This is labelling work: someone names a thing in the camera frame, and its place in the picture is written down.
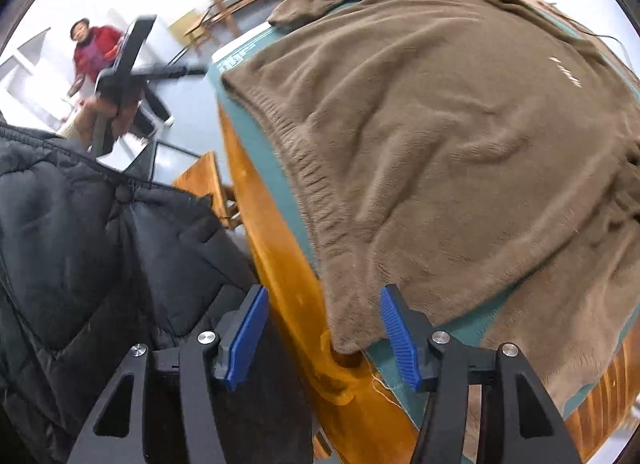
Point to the small wooden stool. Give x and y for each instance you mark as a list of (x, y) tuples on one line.
[(202, 178)]

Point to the green table mat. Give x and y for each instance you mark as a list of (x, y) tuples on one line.
[(282, 199)]

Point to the person's left hand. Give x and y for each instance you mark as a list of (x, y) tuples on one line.
[(107, 116)]

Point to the black padded jacket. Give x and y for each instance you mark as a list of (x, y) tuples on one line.
[(75, 244)]

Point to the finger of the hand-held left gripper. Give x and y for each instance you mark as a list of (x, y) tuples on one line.
[(170, 70)]

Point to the brown fleece sweater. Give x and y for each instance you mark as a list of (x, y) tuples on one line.
[(425, 118)]

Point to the round wooden table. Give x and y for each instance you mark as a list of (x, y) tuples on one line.
[(280, 294)]

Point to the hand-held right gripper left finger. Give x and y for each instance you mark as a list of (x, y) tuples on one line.
[(247, 339)]

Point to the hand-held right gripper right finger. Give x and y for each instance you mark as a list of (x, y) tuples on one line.
[(397, 339)]

